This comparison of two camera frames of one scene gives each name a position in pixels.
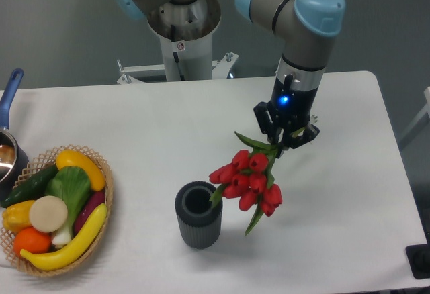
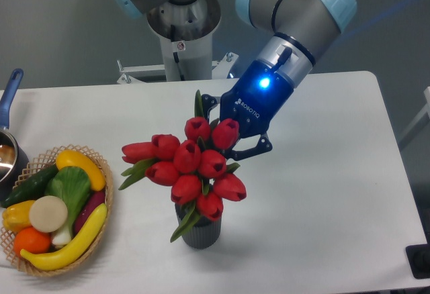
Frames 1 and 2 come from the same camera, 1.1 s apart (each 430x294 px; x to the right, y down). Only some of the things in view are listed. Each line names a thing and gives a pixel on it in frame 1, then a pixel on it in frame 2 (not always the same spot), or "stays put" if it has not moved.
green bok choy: [72, 185] stays put
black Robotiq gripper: [291, 107] → [254, 101]
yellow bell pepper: [17, 215] stays put
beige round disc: [48, 214] stays put
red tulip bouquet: [247, 179] → [195, 168]
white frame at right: [426, 109] stays put
